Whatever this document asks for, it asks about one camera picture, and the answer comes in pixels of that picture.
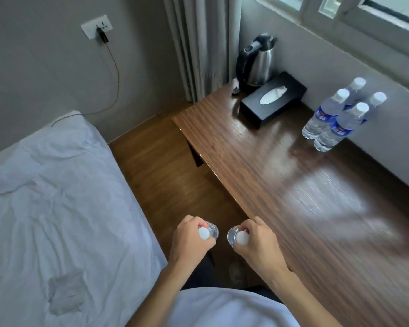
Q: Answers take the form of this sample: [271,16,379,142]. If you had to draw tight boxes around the dark table leg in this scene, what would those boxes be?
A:
[187,142,206,168]

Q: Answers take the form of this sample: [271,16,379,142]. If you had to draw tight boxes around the clear water bottle white cap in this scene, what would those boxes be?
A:
[227,225,250,248]
[198,221,219,241]

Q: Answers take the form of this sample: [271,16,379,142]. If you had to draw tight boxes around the white tissue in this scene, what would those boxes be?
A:
[260,86,287,105]

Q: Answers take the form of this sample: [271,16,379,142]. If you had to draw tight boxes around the person's black trousers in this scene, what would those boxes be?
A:
[181,251,284,303]

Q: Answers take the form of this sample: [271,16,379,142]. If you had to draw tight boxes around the person's right forearm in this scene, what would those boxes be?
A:
[259,268,344,327]

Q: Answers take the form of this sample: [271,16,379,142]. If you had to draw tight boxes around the person's right hand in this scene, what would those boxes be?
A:
[232,216,291,282]

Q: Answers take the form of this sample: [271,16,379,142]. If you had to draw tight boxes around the person's left forearm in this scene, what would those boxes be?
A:
[125,258,197,327]

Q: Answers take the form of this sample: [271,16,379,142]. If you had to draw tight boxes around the steel electric kettle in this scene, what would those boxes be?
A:
[235,33,277,94]

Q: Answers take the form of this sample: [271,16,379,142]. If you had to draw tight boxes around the person's left hand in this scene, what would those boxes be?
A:
[168,215,219,270]

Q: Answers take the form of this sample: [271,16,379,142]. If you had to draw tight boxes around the grey curtain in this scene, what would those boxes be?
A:
[163,0,242,104]

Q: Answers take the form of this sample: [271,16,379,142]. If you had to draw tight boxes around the thin brown charger cable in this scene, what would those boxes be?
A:
[51,42,120,128]

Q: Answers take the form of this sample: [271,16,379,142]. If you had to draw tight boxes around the person's white shirt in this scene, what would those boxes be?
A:
[166,287,301,327]

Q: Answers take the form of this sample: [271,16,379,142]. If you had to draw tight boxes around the blue label water bottle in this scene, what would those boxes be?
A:
[344,77,367,107]
[361,92,387,125]
[301,88,350,140]
[314,102,370,152]

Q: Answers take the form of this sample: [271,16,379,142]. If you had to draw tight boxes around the black tissue box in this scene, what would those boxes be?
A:
[239,71,308,130]

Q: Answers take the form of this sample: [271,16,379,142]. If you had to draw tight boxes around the bed with white sheet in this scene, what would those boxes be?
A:
[0,110,168,327]

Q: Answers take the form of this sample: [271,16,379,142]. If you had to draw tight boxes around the white wall socket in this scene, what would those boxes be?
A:
[81,14,114,40]

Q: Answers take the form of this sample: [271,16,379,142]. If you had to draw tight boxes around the white window frame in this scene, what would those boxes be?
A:
[250,0,409,94]

